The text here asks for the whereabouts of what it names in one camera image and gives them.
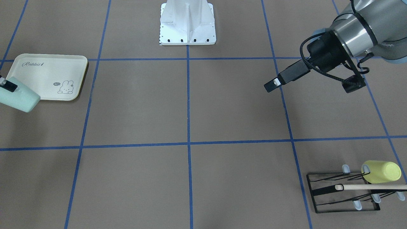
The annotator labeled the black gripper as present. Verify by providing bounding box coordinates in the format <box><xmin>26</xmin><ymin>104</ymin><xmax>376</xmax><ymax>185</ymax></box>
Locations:
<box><xmin>264</xmin><ymin>31</ymin><xmax>350</xmax><ymax>93</ymax></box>

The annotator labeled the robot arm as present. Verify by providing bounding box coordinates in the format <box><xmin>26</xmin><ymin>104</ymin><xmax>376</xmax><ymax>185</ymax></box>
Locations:
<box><xmin>264</xmin><ymin>0</ymin><xmax>407</xmax><ymax>93</ymax></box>

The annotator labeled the cream rabbit print tray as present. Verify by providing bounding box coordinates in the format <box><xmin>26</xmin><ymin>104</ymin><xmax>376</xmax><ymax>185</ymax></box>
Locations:
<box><xmin>6</xmin><ymin>53</ymin><xmax>88</xmax><ymax>101</ymax></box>

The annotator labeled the yellow plastic cup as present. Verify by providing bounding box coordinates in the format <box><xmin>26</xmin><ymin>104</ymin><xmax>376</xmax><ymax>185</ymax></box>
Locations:
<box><xmin>361</xmin><ymin>160</ymin><xmax>402</xmax><ymax>184</ymax></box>

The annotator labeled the white metal mounting base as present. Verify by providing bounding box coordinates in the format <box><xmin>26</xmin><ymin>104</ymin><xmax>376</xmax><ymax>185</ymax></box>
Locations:
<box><xmin>159</xmin><ymin>0</ymin><xmax>217</xmax><ymax>45</ymax></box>

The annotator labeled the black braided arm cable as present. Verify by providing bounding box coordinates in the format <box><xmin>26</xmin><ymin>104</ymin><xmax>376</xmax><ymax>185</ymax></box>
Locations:
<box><xmin>299</xmin><ymin>0</ymin><xmax>369</xmax><ymax>84</ymax></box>

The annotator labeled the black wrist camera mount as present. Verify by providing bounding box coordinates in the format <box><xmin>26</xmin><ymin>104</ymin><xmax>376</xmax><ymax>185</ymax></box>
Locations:
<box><xmin>342</xmin><ymin>51</ymin><xmax>374</xmax><ymax>93</ymax></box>

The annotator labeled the black wire cup rack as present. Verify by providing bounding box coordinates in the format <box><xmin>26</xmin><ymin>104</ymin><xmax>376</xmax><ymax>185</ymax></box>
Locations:
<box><xmin>306</xmin><ymin>165</ymin><xmax>406</xmax><ymax>214</ymax></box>

